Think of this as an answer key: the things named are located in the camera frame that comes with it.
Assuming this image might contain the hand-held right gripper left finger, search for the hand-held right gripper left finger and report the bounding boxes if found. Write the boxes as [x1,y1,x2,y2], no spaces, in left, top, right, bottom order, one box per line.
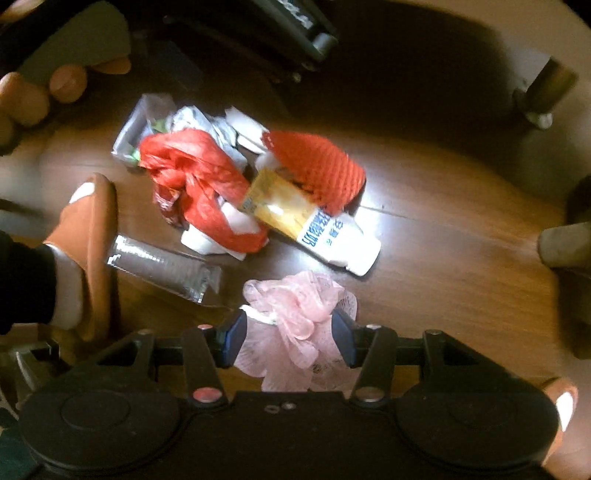
[95,310,249,409]

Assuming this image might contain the crumpled clear plastic bag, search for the crumpled clear plastic bag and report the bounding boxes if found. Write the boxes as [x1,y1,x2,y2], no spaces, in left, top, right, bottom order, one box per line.
[166,105,250,171]

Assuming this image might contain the red snack wrapper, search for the red snack wrapper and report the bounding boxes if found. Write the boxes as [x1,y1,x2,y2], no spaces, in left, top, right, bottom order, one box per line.
[152,182,190,229]

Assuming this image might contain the grey furniture foot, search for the grey furniture foot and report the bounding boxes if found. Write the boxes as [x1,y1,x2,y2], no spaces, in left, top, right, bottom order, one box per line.
[538,222,591,271]

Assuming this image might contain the orange slipper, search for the orange slipper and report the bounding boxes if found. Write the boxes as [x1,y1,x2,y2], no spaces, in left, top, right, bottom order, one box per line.
[539,376,579,462]
[41,173,122,342]

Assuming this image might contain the white cardboard piece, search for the white cardboard piece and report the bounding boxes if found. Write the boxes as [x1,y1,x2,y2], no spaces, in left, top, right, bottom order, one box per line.
[224,106,271,153]

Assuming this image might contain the silver foil packet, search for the silver foil packet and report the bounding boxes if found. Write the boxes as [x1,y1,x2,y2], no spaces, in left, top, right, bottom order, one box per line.
[111,93,176,164]

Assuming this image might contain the red foam fruit net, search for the red foam fruit net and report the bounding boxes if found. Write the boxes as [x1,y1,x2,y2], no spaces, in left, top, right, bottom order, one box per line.
[261,130,368,215]

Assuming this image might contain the yellow white tube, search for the yellow white tube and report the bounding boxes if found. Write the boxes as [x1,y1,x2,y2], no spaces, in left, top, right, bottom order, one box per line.
[240,168,383,278]

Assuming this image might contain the round furniture leg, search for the round furniture leg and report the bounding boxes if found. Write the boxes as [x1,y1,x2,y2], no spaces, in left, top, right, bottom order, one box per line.
[512,55,580,130]

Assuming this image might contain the red plastic bag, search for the red plastic bag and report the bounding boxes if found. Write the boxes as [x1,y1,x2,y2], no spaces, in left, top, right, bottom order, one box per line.
[139,129,271,254]

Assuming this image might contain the clear plastic wrapper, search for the clear plastic wrapper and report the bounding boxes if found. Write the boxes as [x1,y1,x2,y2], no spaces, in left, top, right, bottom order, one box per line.
[106,234,222,305]

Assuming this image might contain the pink mesh bath sponge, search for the pink mesh bath sponge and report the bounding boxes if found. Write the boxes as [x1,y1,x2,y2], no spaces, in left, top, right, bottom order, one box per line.
[233,270,365,393]

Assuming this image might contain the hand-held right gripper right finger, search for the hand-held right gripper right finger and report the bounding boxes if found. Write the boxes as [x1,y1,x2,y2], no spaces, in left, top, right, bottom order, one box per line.
[331,309,495,407]

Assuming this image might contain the person's left hand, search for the person's left hand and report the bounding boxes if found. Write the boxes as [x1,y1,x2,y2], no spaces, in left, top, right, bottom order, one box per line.
[0,55,132,151]

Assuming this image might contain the person's left leg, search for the person's left leg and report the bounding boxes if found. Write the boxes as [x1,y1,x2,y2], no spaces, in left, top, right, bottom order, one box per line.
[0,182,95,335]

